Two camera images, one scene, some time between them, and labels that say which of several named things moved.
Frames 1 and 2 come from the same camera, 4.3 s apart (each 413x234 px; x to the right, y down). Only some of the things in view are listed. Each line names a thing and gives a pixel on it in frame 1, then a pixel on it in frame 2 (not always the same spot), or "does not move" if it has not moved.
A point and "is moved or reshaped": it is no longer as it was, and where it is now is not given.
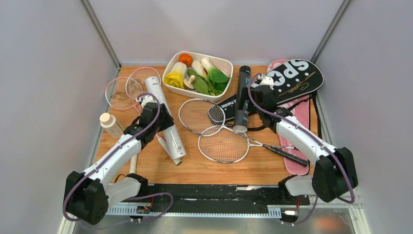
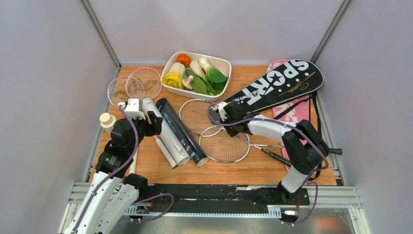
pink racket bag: (300, 109) does not move
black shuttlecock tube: (241, 112) to (197, 153)
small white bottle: (109, 123) does not move
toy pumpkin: (186, 58) does not move
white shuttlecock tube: (171, 135) is moved or reshaped
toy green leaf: (199, 84) does not move
